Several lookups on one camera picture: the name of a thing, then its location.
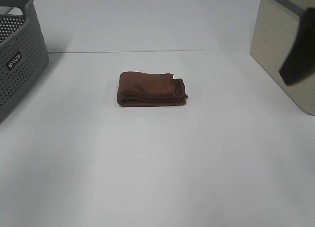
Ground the brown towel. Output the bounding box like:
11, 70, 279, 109
117, 71, 188, 107

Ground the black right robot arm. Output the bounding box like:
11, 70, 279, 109
279, 8, 315, 86

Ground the grey perforated plastic basket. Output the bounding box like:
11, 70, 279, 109
0, 0, 49, 121

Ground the beige plastic bin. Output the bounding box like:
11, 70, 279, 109
250, 0, 315, 115

